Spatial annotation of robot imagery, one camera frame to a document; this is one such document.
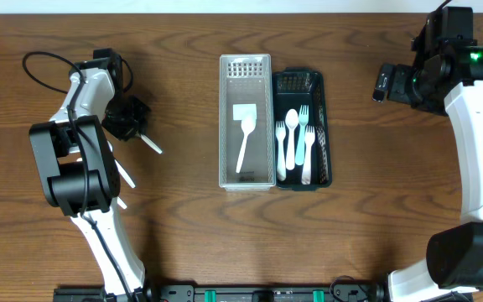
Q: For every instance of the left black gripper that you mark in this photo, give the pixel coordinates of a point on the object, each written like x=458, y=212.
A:
x=128, y=122

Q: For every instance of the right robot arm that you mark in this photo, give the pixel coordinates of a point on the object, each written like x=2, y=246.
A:
x=446, y=80

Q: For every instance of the teal plastic fork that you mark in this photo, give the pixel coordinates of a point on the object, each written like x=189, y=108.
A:
x=303, y=121

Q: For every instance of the white plastic spoon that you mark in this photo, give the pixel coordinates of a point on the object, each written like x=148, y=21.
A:
x=121, y=203
x=151, y=143
x=125, y=175

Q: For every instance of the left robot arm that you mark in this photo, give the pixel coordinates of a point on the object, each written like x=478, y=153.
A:
x=80, y=175

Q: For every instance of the clear plastic basket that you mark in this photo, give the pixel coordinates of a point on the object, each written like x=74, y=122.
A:
x=246, y=79

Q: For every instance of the white label sticker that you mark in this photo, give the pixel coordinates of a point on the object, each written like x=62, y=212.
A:
x=241, y=111

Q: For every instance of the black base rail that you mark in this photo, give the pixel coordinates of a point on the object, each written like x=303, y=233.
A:
x=343, y=288

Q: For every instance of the white spoon in basket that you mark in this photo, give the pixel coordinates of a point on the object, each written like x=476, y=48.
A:
x=291, y=121

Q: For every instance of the black plastic basket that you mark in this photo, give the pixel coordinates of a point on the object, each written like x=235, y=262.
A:
x=293, y=88

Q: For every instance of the white plastic fork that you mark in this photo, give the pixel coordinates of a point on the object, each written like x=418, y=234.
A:
x=307, y=167
x=280, y=133

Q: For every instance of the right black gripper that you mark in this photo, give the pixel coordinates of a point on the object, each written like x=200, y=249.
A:
x=398, y=82

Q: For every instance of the translucent plastic spoon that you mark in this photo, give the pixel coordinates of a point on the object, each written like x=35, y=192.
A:
x=248, y=125

